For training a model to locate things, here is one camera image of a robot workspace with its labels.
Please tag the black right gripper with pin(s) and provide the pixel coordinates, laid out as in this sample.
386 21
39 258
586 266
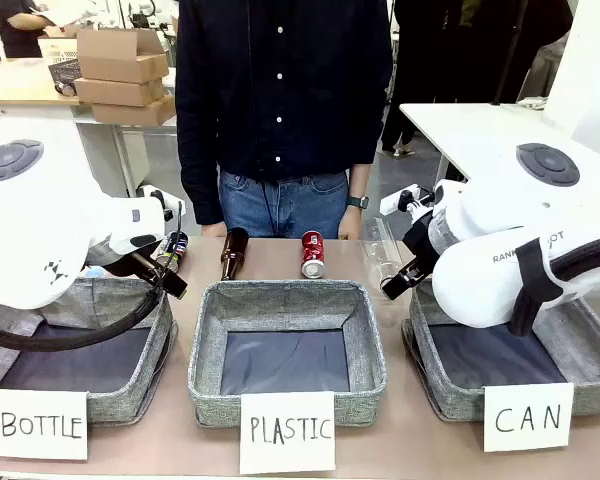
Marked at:
420 245

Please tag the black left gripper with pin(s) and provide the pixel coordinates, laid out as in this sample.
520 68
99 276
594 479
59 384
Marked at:
147 265

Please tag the clear plastic bottle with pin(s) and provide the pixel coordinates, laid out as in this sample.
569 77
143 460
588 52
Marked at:
380 255

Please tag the black Pepsi can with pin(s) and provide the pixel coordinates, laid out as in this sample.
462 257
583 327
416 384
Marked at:
176 247

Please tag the brown glass bottle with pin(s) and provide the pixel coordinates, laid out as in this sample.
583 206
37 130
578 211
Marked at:
234 250

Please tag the crushed red soda can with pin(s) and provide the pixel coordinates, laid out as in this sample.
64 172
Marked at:
314 252

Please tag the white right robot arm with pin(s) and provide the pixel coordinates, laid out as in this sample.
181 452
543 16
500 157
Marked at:
480 280

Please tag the person's left forearm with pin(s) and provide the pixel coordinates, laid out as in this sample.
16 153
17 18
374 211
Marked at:
359 180

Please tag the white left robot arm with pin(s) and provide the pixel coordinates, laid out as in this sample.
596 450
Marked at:
30 225

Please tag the grey fabric basket labelled plastic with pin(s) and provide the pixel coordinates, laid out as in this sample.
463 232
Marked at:
215 400

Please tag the grey fabric basket labelled can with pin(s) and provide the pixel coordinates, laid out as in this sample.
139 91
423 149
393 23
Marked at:
450 395

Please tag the grey fabric basket labelled bottle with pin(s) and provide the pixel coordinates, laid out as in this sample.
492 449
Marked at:
125 400

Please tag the white paper label CAN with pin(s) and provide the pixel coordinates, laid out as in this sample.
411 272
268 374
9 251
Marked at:
527 417

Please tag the black mesh basket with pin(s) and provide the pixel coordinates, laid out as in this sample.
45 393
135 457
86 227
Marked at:
64 75

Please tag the person's right hand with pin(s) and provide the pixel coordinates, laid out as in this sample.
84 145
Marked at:
214 231

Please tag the person's left hand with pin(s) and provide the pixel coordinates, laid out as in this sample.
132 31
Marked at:
350 225

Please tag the person's blue jeans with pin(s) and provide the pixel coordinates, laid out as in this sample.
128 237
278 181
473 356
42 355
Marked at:
280 205

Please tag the white background table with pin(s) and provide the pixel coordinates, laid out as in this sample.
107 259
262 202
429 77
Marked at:
480 130

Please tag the white paper label PLASTIC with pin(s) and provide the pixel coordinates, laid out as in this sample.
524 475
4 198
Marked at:
287 430

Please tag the white paper label BOTTLE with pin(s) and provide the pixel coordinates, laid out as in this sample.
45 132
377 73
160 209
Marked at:
37 425

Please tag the background person in black clothes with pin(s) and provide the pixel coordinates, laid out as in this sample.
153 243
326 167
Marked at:
430 60

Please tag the open cardboard box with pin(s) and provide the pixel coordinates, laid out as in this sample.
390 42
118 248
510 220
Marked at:
120 55

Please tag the wooden background table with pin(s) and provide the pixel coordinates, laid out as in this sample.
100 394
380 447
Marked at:
15 82

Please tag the white plastic crate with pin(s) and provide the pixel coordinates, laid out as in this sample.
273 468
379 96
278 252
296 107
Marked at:
57 49

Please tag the background person in dark shirt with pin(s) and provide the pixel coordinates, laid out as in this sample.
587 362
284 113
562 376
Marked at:
17 25

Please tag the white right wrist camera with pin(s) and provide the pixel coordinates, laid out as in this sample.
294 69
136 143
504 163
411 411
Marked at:
402 200

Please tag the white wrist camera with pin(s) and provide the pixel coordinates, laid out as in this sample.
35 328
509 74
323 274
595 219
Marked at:
155 196
402 200

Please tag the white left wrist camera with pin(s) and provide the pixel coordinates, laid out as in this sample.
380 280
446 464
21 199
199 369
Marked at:
155 196

